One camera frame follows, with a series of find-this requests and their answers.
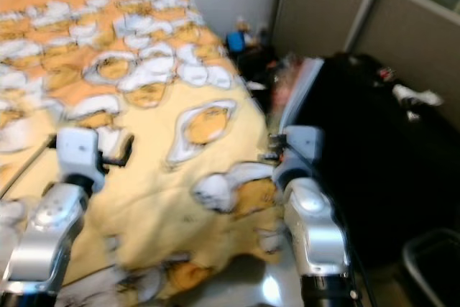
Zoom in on small white cloth piece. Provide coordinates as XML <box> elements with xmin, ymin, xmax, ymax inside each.
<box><xmin>392</xmin><ymin>83</ymin><xmax>443</xmax><ymax>106</ymax></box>

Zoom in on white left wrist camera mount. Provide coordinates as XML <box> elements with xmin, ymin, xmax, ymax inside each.
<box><xmin>56</xmin><ymin>127</ymin><xmax>105</xmax><ymax>189</ymax></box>

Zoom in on black rimmed basket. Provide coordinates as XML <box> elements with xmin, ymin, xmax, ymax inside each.
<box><xmin>402</xmin><ymin>228</ymin><xmax>460</xmax><ymax>307</ymax></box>

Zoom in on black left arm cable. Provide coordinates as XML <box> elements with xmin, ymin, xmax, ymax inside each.
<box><xmin>0</xmin><ymin>140</ymin><xmax>61</xmax><ymax>201</ymax></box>

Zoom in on large black bag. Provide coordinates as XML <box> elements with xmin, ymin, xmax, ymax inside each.
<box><xmin>280</xmin><ymin>52</ymin><xmax>460</xmax><ymax>265</ymax></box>

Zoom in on orange cartoon print blanket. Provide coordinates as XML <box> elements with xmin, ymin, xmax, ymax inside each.
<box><xmin>0</xmin><ymin>0</ymin><xmax>288</xmax><ymax>304</ymax></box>

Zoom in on small blue item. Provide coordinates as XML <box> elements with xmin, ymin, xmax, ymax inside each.
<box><xmin>225</xmin><ymin>23</ymin><xmax>252</xmax><ymax>55</ymax></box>

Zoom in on grey sliding wardrobe doors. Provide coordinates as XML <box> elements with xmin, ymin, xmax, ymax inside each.
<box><xmin>270</xmin><ymin>0</ymin><xmax>460</xmax><ymax>128</ymax></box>

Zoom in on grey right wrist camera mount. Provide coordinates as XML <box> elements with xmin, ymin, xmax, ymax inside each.
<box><xmin>273</xmin><ymin>126</ymin><xmax>324</xmax><ymax>189</ymax></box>

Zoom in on grey flat panel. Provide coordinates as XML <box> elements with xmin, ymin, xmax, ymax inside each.
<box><xmin>279</xmin><ymin>58</ymin><xmax>326</xmax><ymax>132</ymax></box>

